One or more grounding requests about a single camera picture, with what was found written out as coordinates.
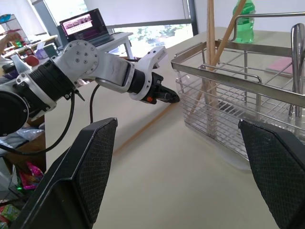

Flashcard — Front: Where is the green plastic bottle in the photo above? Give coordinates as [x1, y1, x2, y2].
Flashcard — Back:
[232, 0, 256, 44]

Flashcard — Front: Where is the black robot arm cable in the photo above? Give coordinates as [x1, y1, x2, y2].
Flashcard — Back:
[0, 83, 101, 156]

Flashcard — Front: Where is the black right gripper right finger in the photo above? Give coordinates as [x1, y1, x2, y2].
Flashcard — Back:
[238, 119, 305, 229]

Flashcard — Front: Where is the metal spoon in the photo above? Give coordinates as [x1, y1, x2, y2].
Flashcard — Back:
[289, 23, 305, 120]

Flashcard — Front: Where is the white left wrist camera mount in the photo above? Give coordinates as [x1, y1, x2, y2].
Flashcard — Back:
[128, 46, 169, 105]

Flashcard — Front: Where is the wooden chopstick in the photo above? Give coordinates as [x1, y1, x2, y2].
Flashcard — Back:
[190, 0, 247, 115]
[206, 0, 219, 139]

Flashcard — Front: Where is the red round object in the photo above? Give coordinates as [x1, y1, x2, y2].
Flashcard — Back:
[25, 54, 40, 67]

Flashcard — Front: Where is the pink snack bag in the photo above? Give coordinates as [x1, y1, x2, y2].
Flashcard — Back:
[18, 161, 45, 190]

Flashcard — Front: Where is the tissue box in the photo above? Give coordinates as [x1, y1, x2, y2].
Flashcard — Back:
[35, 46, 50, 60]

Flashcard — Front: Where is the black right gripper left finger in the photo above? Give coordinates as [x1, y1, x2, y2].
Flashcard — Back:
[10, 117, 118, 229]

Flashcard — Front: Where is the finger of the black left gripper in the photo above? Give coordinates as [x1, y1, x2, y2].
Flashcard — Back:
[161, 86, 181, 99]
[164, 94, 180, 104]

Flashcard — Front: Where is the white side table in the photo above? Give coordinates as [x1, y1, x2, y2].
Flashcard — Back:
[94, 31, 134, 59]

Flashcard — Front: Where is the dark green mug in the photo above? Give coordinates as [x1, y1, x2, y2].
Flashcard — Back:
[42, 44, 57, 58]

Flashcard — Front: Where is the pink flat pad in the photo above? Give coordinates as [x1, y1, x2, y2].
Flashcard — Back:
[265, 57, 294, 75]

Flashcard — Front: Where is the black open laptop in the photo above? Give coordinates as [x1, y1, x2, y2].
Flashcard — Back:
[59, 8, 115, 48]

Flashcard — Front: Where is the metal wire basket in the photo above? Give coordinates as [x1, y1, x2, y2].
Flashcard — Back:
[171, 11, 305, 156]

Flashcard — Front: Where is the green snack bag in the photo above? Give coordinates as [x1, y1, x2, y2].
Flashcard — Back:
[0, 204, 22, 225]

